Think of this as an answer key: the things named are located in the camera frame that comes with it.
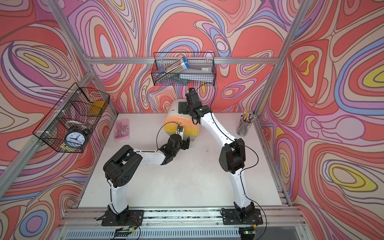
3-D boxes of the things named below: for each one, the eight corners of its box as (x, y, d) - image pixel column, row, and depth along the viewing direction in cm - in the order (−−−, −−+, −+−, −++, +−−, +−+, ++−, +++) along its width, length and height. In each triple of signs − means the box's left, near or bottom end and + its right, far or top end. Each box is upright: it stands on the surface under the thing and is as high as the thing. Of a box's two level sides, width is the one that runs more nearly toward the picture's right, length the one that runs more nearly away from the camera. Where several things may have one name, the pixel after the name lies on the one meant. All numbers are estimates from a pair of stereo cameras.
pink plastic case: (115, 141, 107) (113, 139, 105) (116, 122, 119) (114, 120, 117) (129, 138, 109) (128, 135, 107) (129, 120, 121) (128, 117, 119)
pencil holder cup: (233, 131, 110) (238, 116, 97) (241, 123, 114) (246, 108, 102) (243, 138, 106) (250, 123, 93) (251, 129, 110) (258, 114, 98)
